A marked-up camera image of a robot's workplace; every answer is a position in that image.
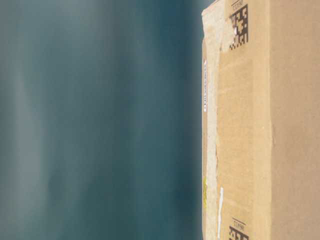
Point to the brown cardboard box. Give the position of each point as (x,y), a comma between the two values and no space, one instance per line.
(261,120)

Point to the yellow printed label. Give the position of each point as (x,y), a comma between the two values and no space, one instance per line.
(204,192)

